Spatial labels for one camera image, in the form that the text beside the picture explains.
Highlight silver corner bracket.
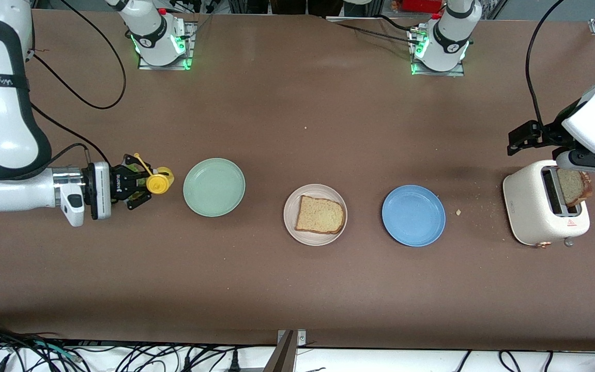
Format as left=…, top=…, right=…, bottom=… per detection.
left=277, top=329, right=307, bottom=347

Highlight white two-slot toaster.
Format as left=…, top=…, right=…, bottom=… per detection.
left=502, top=159, right=591, bottom=249

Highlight yellow mustard squeeze bottle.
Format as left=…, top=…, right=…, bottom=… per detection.
left=133, top=153, right=175, bottom=196

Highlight mint green plate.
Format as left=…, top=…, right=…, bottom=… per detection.
left=183, top=158, right=246, bottom=218

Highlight red box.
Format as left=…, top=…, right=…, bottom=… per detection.
left=402, top=0, right=444, bottom=14

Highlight blue plate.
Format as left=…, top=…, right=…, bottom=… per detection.
left=382, top=185, right=446, bottom=247

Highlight grey metal post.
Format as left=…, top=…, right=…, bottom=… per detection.
left=263, top=331, right=296, bottom=372

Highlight teal cable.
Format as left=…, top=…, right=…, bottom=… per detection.
left=31, top=340, right=81, bottom=361

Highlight green lettuce leaf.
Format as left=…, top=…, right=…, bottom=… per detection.
left=123, top=159, right=149, bottom=203

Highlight beige plate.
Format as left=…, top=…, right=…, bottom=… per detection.
left=283, top=184, right=348, bottom=246

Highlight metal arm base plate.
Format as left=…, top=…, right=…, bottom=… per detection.
left=138, top=21, right=197, bottom=71
left=410, top=26, right=466, bottom=78

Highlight brown bread slice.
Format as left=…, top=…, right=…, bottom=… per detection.
left=557, top=168, right=593, bottom=208
left=296, top=195, right=347, bottom=235

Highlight black velcro strap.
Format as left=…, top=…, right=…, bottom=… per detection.
left=0, top=72, right=30, bottom=95

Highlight thin black cable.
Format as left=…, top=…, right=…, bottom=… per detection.
left=323, top=14, right=427, bottom=47

